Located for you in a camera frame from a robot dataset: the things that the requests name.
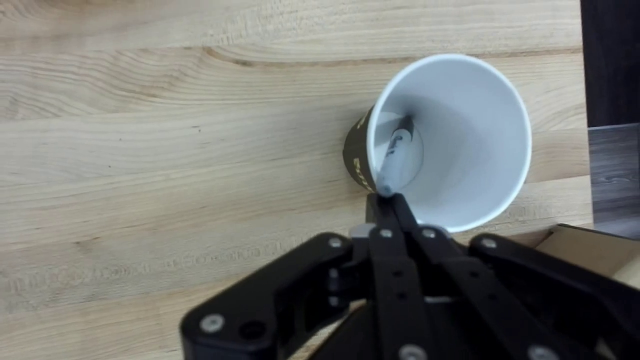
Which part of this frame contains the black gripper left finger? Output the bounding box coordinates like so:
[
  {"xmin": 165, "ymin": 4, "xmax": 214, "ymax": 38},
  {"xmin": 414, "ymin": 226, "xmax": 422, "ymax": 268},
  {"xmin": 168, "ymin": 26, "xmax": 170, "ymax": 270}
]
[{"xmin": 178, "ymin": 192, "xmax": 431, "ymax": 360}]

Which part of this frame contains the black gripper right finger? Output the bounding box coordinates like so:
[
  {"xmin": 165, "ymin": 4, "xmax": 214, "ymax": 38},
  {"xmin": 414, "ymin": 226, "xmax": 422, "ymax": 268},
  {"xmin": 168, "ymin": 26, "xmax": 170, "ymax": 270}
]
[{"xmin": 388, "ymin": 192, "xmax": 640, "ymax": 360}]

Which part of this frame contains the brown paper cup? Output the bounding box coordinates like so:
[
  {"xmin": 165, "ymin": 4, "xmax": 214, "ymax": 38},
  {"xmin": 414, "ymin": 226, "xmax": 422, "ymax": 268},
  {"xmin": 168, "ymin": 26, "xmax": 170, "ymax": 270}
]
[{"xmin": 340, "ymin": 52, "xmax": 534, "ymax": 237}]

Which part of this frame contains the cardboard box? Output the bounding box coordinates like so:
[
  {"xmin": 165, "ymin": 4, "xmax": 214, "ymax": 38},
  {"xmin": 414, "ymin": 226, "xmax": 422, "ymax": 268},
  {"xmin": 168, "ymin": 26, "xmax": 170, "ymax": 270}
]
[{"xmin": 506, "ymin": 223, "xmax": 640, "ymax": 292}]

